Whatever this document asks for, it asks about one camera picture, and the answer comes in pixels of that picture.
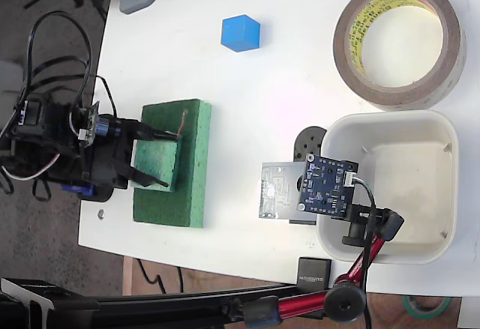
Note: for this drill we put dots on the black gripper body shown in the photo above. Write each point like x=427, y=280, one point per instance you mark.
x=107, y=160

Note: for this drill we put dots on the wrist camera with lens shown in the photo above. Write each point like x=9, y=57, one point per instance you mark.
x=107, y=126

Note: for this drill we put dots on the white plastic tub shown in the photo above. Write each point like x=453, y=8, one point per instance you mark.
x=405, y=179

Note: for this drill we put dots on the silver grey circuit board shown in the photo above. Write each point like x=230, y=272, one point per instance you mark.
x=275, y=190

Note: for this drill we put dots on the wooden board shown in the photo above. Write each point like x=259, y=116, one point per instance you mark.
x=131, y=276

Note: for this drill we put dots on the small light green sponge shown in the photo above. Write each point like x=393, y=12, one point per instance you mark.
x=153, y=160

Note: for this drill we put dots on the small metal nut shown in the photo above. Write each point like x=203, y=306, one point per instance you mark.
x=100, y=214

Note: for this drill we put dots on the large brown tape roll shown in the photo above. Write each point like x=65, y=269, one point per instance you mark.
x=452, y=59

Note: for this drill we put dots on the black clamp block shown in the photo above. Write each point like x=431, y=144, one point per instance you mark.
x=314, y=271

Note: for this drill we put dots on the blue cube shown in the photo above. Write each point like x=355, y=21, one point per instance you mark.
x=240, y=33

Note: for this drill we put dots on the blue base clamp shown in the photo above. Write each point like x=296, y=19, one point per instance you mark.
x=80, y=190

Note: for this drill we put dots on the black round disc mount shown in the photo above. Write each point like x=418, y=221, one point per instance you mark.
x=309, y=139

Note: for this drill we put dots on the green plastic ring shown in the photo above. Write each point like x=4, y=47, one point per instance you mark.
x=412, y=308

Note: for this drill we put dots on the black six-joint robot arm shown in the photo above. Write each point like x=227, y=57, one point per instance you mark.
x=35, y=119

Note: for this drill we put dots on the large dark green sponge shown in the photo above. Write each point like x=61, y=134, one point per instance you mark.
x=195, y=164

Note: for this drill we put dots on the black metal rail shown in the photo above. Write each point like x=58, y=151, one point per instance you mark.
x=150, y=306

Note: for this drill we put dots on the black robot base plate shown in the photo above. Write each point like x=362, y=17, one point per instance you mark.
x=101, y=194

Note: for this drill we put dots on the blue camera circuit board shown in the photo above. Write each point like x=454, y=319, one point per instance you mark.
x=328, y=186

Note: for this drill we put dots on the red articulated camera stand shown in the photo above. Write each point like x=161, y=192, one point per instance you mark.
x=360, y=265

